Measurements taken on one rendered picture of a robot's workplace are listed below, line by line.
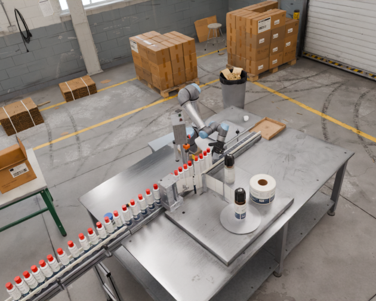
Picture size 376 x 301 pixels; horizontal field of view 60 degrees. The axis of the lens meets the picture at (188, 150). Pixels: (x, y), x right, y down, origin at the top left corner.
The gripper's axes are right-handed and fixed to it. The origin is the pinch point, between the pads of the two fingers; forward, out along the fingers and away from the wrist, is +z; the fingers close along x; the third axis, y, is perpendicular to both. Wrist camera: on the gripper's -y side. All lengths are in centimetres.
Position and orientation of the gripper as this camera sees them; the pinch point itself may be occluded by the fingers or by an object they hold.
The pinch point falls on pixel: (212, 159)
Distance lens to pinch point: 298.3
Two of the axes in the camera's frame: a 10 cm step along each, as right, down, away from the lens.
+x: 6.8, -0.1, 7.3
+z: -2.7, 9.2, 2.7
